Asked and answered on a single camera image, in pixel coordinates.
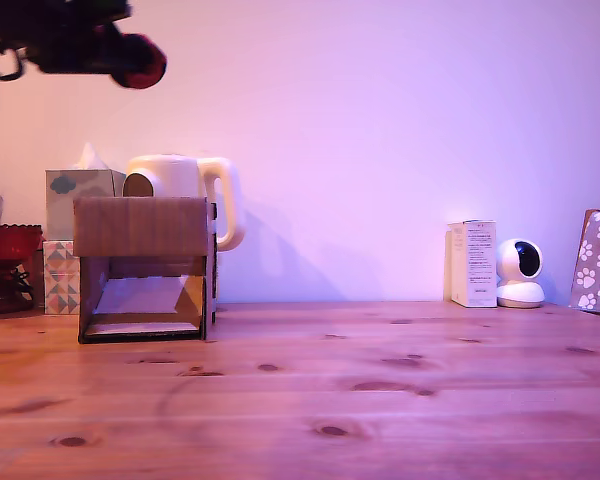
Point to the red and black footbag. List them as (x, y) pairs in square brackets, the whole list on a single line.
[(142, 62)]

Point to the cardboard dice tower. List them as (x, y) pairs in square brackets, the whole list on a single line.
[(139, 226)]

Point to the white tissue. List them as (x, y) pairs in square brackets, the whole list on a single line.
[(89, 159)]

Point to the cloud print tissue box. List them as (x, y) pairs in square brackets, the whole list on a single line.
[(63, 205)]

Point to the white electric kettle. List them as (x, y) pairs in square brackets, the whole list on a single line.
[(179, 177)]

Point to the triangle pattern small box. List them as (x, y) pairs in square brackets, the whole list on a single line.
[(61, 277)]

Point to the white printed carton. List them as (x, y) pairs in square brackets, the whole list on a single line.
[(480, 265)]

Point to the paw print bag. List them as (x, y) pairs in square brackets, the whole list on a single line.
[(597, 265)]

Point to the red glass pedestal bowl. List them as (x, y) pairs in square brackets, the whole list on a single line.
[(6, 245)]

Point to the small white round camera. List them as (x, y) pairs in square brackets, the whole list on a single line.
[(520, 295)]

